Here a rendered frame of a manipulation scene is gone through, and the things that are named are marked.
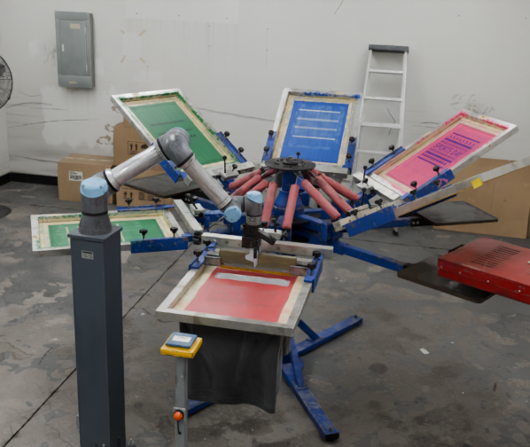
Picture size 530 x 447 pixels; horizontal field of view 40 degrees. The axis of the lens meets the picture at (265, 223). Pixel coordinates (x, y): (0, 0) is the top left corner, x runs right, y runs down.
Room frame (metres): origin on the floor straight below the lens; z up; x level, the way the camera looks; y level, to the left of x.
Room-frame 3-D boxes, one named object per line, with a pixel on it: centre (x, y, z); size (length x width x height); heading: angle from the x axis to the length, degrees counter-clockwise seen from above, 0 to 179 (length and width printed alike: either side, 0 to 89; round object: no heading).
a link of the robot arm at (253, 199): (3.30, 0.06, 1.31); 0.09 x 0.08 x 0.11; 93
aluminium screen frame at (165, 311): (3.08, 0.08, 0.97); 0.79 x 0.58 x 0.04; 169
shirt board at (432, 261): (3.68, -0.63, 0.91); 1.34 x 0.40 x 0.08; 49
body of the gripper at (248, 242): (3.30, 0.06, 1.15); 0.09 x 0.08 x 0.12; 79
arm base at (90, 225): (3.13, 0.77, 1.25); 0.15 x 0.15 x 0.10
